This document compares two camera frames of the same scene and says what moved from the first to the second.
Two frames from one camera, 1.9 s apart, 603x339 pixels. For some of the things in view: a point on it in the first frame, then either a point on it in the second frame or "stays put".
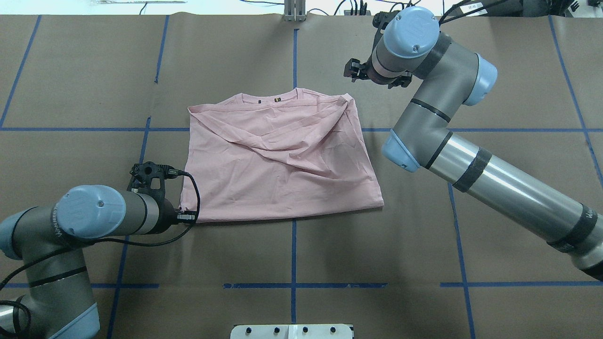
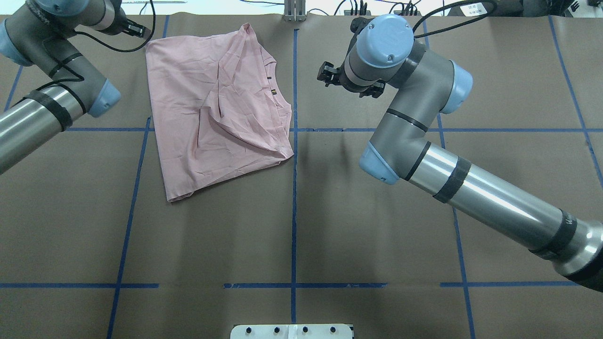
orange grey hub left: (348, 12) stays put
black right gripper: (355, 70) to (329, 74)
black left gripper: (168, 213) to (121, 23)
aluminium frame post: (294, 11) stays put
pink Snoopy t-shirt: (294, 151) to (220, 109)
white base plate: (292, 331) stays put
